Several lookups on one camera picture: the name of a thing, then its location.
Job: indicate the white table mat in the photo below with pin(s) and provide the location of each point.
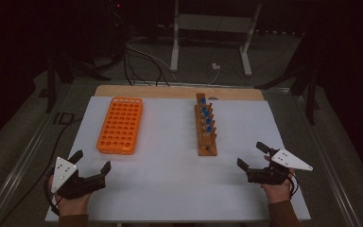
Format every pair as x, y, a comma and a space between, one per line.
176, 201

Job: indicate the white metal stand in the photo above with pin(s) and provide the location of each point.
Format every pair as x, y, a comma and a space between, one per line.
214, 23

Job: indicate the wooden test tube rack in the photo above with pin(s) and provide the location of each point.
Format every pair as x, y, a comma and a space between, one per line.
207, 150

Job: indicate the orange plastic test tube rack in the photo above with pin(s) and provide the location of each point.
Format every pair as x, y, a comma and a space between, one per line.
139, 119

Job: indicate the black tripod stand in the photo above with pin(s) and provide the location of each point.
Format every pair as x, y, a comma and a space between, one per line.
51, 88
311, 101

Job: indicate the metal floor rail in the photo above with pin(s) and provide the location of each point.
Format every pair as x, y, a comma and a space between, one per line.
327, 157
22, 160

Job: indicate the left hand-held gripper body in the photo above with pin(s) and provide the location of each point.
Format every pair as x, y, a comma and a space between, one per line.
75, 186

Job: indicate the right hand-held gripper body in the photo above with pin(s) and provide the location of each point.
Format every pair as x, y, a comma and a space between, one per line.
269, 176

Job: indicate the dark equipment rack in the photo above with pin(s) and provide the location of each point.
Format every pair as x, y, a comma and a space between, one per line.
118, 28

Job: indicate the person's right hand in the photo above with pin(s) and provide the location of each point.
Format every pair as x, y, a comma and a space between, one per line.
277, 194

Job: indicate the person's left hand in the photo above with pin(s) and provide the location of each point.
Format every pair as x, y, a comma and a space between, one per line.
72, 206

